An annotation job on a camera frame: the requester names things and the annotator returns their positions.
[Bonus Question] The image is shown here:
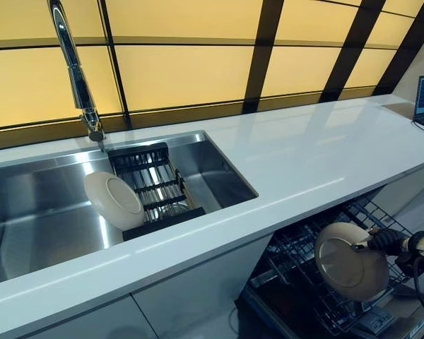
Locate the black silver robot right hand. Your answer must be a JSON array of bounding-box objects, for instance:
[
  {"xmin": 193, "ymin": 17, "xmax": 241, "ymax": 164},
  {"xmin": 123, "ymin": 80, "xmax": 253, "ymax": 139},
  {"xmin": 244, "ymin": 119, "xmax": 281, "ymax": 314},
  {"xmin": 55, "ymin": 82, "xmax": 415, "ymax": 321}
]
[{"xmin": 353, "ymin": 227, "xmax": 411, "ymax": 256}]

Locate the cream round plate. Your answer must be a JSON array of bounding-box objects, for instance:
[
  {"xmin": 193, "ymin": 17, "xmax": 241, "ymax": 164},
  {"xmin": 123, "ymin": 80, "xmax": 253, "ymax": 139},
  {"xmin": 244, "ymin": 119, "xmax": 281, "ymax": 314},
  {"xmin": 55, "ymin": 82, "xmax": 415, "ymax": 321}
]
[
  {"xmin": 314, "ymin": 222, "xmax": 391, "ymax": 302},
  {"xmin": 83, "ymin": 171, "xmax": 146, "ymax": 231}
]

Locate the dishwasher door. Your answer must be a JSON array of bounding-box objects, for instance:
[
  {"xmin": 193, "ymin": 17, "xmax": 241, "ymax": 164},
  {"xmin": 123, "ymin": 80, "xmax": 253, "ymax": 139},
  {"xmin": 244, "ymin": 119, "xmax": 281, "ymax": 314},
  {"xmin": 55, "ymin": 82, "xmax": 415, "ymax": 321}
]
[{"xmin": 234, "ymin": 278, "xmax": 424, "ymax": 339}]

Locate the white glossy cabinet door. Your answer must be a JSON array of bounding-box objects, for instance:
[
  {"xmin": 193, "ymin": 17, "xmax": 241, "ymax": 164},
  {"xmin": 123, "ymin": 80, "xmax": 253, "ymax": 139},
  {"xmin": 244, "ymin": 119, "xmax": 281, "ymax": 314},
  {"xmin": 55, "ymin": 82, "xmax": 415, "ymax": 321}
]
[
  {"xmin": 0, "ymin": 293, "xmax": 160, "ymax": 339},
  {"xmin": 131, "ymin": 233, "xmax": 271, "ymax": 339}
]

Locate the black sink dish rack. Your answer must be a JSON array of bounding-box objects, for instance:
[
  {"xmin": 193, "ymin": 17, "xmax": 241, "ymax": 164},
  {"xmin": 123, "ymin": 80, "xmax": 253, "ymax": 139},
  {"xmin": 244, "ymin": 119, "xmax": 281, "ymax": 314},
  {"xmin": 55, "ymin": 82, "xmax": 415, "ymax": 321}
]
[{"xmin": 107, "ymin": 142, "xmax": 207, "ymax": 242}]

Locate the stainless steel sink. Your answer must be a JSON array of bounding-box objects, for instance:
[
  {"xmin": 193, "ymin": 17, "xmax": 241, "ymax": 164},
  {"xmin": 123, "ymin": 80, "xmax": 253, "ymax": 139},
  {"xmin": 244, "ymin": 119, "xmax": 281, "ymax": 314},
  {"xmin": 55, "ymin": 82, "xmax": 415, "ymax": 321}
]
[{"xmin": 0, "ymin": 129, "xmax": 261, "ymax": 287}]

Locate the chrome kitchen faucet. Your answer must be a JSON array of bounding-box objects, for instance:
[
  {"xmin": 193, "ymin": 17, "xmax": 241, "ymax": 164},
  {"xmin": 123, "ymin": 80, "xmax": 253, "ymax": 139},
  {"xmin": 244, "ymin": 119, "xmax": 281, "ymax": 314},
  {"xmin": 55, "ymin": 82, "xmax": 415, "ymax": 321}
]
[{"xmin": 47, "ymin": 0, "xmax": 107, "ymax": 153}]

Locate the wire dishwasher rack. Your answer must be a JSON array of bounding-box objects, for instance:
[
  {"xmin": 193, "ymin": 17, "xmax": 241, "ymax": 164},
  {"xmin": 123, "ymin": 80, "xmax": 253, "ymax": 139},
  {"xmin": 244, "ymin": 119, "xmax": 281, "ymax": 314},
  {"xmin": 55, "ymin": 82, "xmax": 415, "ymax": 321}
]
[{"xmin": 250, "ymin": 196, "xmax": 424, "ymax": 336}]

